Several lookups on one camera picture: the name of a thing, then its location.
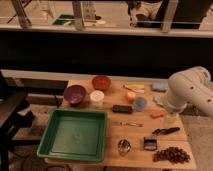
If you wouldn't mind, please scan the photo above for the black rectangular eraser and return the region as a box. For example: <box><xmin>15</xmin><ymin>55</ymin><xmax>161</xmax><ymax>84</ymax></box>
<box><xmin>112</xmin><ymin>105</ymin><xmax>133</xmax><ymax>114</ymax></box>

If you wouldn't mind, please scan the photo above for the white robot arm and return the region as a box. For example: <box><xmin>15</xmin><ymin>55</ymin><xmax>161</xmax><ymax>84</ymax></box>
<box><xmin>162</xmin><ymin>66</ymin><xmax>213</xmax><ymax>118</ymax></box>

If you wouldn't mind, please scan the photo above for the red bowl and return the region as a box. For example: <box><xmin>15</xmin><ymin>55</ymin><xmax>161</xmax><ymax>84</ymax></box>
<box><xmin>92</xmin><ymin>75</ymin><xmax>111</xmax><ymax>91</ymax></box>

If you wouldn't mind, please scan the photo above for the white lidded cup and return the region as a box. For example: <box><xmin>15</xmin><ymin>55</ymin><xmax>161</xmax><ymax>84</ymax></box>
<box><xmin>90</xmin><ymin>90</ymin><xmax>104</xmax><ymax>108</ymax></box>

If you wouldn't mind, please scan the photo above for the orange fruit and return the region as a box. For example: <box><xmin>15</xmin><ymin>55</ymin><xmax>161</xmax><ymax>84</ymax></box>
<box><xmin>126</xmin><ymin>92</ymin><xmax>136</xmax><ymax>103</ymax></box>

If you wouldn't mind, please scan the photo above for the wooden spoon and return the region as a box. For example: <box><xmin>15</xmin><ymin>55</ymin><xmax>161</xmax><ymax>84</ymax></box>
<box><xmin>123</xmin><ymin>85</ymin><xmax>145</xmax><ymax>93</ymax></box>

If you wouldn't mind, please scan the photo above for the yellow wooden block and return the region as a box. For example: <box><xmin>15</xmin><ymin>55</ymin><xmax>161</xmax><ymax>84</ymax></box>
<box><xmin>126</xmin><ymin>84</ymin><xmax>145</xmax><ymax>90</ymax></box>

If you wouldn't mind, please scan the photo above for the purple bowl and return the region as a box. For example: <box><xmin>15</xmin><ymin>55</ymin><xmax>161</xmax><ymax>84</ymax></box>
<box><xmin>63</xmin><ymin>85</ymin><xmax>86</xmax><ymax>105</ymax></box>

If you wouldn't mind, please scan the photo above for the metal fork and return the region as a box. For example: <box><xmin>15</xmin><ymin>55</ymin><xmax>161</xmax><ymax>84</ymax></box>
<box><xmin>113</xmin><ymin>121</ymin><xmax>143</xmax><ymax>127</ymax></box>

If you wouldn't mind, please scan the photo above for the blue sponge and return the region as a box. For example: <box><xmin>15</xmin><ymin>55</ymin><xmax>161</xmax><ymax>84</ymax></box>
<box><xmin>152</xmin><ymin>82</ymin><xmax>167</xmax><ymax>92</ymax></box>

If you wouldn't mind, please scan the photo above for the orange small block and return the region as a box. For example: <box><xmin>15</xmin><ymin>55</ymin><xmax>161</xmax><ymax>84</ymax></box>
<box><xmin>150</xmin><ymin>112</ymin><xmax>165</xmax><ymax>119</ymax></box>

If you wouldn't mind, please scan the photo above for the green plastic tray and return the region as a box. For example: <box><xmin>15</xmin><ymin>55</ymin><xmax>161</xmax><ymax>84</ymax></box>
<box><xmin>37</xmin><ymin>109</ymin><xmax>107</xmax><ymax>162</ymax></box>

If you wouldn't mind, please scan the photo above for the small metal cup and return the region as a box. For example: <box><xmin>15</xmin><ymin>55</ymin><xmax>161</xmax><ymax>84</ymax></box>
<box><xmin>118</xmin><ymin>139</ymin><xmax>131</xmax><ymax>156</ymax></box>

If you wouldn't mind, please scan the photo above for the pile of brown nuts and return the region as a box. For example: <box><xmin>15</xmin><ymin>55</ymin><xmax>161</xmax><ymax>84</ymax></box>
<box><xmin>153</xmin><ymin>147</ymin><xmax>190</xmax><ymax>164</ymax></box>

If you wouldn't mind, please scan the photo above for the black side table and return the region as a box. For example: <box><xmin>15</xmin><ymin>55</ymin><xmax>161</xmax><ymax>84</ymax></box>
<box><xmin>0</xmin><ymin>71</ymin><xmax>37</xmax><ymax>171</ymax></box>

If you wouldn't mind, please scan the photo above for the black handled brush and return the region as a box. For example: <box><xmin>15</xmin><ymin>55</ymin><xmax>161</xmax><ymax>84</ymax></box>
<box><xmin>143</xmin><ymin>126</ymin><xmax>181</xmax><ymax>152</ymax></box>

